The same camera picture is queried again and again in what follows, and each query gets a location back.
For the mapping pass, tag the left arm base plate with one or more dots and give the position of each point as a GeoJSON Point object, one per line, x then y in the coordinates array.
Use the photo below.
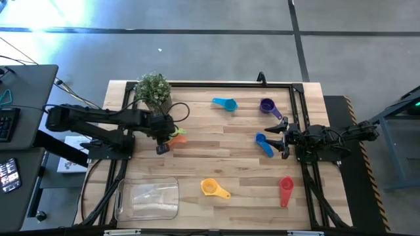
{"type": "Point", "coordinates": [105, 152]}

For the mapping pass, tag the green plant in ribbed pot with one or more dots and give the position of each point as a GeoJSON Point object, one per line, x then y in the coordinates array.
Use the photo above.
{"type": "Point", "coordinates": [153, 88]}

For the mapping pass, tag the white booklet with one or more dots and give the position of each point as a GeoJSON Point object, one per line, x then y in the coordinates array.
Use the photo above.
{"type": "Point", "coordinates": [70, 165]}

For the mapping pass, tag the black aluminium table frame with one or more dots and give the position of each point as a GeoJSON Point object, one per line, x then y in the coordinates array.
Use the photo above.
{"type": "Point", "coordinates": [229, 85]}

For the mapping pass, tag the black smartphone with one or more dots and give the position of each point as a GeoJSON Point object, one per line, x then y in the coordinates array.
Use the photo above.
{"type": "Point", "coordinates": [9, 175]}

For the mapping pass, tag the black floor mat hazard stripe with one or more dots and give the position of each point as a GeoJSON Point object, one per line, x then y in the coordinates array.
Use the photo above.
{"type": "Point", "coordinates": [354, 183]}

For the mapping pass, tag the teal carabiner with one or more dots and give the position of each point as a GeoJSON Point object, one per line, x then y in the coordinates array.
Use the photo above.
{"type": "Point", "coordinates": [2, 101]}

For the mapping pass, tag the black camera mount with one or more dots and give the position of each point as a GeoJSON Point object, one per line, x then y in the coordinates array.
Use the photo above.
{"type": "Point", "coordinates": [261, 78]}

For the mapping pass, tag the black desk support beam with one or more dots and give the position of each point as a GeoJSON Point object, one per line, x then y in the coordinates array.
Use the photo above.
{"type": "Point", "coordinates": [59, 149]}

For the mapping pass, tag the silver table bracket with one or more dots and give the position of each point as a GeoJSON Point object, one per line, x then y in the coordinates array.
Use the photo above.
{"type": "Point", "coordinates": [121, 232]}
{"type": "Point", "coordinates": [305, 233]}

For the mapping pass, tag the orange measuring cup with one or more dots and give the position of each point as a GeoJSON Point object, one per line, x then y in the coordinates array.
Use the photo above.
{"type": "Point", "coordinates": [178, 140]}

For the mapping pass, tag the green measuring cup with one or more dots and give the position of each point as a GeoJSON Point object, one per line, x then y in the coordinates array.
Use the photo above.
{"type": "Point", "coordinates": [181, 131]}

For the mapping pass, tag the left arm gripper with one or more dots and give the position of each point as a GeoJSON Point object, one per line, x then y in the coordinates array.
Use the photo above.
{"type": "Point", "coordinates": [162, 128]}

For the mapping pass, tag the teal measuring cup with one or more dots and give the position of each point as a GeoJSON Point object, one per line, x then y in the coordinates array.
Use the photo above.
{"type": "Point", "coordinates": [229, 104]}

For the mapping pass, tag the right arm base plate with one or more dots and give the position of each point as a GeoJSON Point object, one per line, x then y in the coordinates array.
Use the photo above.
{"type": "Point", "coordinates": [328, 158]}

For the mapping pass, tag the red measuring cup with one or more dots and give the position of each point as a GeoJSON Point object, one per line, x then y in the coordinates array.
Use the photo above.
{"type": "Point", "coordinates": [286, 184]}

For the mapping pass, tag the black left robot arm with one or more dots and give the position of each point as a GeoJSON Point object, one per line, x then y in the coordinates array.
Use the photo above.
{"type": "Point", "coordinates": [85, 119]}

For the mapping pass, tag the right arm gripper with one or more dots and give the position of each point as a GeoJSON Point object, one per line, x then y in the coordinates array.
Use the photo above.
{"type": "Point", "coordinates": [292, 135]}

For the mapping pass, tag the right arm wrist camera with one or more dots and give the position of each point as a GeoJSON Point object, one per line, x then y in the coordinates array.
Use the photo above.
{"type": "Point", "coordinates": [285, 152]}

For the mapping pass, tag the clear plastic basket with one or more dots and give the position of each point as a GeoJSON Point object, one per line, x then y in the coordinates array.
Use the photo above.
{"type": "Point", "coordinates": [147, 198]}

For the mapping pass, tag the blue measuring cup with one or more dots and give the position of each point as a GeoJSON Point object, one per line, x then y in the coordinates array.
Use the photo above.
{"type": "Point", "coordinates": [261, 139]}

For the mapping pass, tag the black round knob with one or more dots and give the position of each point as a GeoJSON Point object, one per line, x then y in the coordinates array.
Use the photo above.
{"type": "Point", "coordinates": [40, 216]}

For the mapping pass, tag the yellow measuring cup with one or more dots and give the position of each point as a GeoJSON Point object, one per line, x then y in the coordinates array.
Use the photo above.
{"type": "Point", "coordinates": [210, 187]}

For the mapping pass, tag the grey desk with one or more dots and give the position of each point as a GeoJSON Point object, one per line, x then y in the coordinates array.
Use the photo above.
{"type": "Point", "coordinates": [19, 206]}
{"type": "Point", "coordinates": [29, 98]}

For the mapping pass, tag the grey-blue metal cart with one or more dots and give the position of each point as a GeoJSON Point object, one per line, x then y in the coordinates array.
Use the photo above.
{"type": "Point", "coordinates": [390, 154]}

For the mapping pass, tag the black keyboard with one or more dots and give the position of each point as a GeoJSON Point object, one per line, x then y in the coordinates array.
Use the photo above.
{"type": "Point", "coordinates": [7, 124]}

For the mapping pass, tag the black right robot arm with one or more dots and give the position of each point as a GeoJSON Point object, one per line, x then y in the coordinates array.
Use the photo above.
{"type": "Point", "coordinates": [328, 136]}

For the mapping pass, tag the purple measuring cup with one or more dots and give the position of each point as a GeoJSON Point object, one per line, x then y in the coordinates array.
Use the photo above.
{"type": "Point", "coordinates": [267, 106]}

